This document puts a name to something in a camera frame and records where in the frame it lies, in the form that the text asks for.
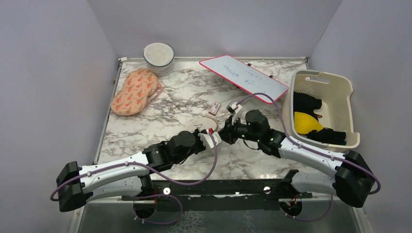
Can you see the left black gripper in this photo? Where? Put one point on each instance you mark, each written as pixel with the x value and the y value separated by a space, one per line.
pixel 195 133

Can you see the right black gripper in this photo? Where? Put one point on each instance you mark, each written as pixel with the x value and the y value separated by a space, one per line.
pixel 227 133

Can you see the beige mesh laundry bag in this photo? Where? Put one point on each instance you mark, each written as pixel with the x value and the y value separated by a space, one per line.
pixel 203 123

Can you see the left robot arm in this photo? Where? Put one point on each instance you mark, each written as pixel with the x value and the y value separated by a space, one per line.
pixel 77 185

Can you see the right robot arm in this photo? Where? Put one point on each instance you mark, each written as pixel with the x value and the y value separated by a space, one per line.
pixel 345 175

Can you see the grey-rimmed mesh laundry bag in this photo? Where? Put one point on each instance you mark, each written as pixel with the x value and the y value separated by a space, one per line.
pixel 159 58

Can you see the cream plastic laundry basket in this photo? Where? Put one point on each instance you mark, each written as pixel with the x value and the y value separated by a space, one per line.
pixel 334 91

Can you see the small red white card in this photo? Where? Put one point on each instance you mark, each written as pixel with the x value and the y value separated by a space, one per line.
pixel 214 108

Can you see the red-framed whiteboard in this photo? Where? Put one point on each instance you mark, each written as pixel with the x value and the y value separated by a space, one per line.
pixel 246 77

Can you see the floral orange sleep mask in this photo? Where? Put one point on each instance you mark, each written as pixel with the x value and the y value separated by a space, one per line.
pixel 139 89

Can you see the yellow garment in basket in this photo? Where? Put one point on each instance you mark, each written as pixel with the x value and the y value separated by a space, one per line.
pixel 305 123

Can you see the black garment in basket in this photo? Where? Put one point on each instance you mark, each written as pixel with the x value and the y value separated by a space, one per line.
pixel 305 103

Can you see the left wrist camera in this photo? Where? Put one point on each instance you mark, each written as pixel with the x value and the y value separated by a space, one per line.
pixel 210 138

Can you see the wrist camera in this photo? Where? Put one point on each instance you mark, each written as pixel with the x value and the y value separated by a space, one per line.
pixel 235 109
pixel 210 138

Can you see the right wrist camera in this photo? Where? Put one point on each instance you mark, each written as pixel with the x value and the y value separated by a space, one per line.
pixel 235 109

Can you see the black metal base rail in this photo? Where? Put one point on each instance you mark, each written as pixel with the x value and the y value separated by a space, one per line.
pixel 213 195

